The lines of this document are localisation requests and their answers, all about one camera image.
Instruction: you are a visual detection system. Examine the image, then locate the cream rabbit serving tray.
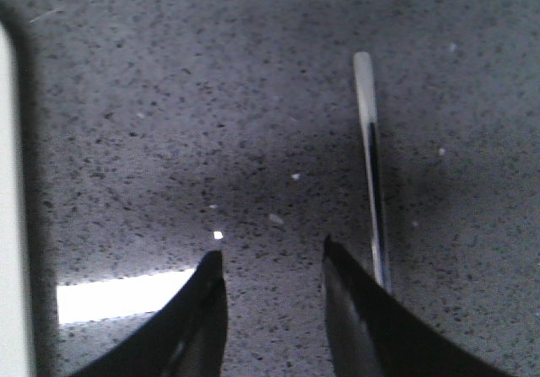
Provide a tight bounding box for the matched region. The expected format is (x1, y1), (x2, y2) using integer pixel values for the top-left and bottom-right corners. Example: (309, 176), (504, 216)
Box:
(1, 25), (36, 376)

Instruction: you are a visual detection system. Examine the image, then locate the silver metal spoon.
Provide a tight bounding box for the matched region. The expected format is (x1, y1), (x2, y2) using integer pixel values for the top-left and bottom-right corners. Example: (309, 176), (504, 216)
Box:
(353, 51), (392, 294)

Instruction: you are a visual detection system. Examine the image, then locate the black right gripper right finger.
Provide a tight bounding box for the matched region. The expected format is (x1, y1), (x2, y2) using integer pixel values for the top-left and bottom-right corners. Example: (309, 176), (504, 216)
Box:
(322, 238), (504, 376)

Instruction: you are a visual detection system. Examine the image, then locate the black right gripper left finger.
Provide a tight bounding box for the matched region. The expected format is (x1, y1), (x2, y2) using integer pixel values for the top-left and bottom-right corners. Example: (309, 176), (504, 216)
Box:
(73, 250), (228, 376)

